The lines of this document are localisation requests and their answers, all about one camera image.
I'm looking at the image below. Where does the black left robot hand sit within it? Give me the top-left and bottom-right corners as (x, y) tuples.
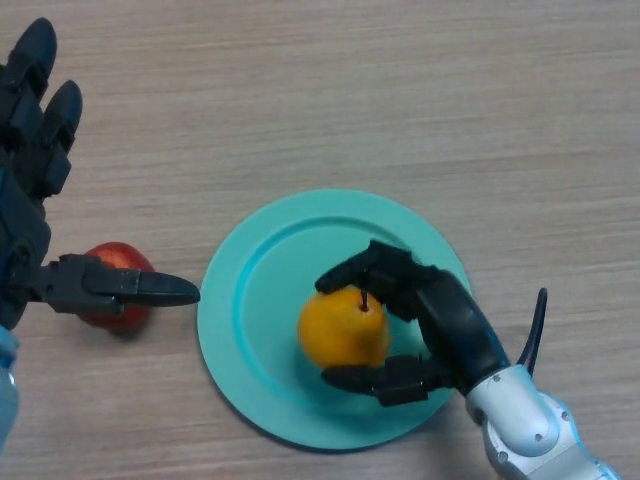
(0, 18), (201, 331)

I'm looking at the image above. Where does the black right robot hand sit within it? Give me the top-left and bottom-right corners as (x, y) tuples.
(314, 239), (511, 407)

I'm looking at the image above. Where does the yellow pear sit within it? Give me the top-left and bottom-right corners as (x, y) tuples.
(297, 289), (391, 370)

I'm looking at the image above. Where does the green round plate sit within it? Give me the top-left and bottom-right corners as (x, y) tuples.
(196, 188), (476, 454)

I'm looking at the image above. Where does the red apple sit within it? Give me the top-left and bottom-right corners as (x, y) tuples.
(82, 241), (157, 335)

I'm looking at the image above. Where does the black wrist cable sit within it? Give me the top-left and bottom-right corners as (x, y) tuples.
(518, 287), (549, 374)

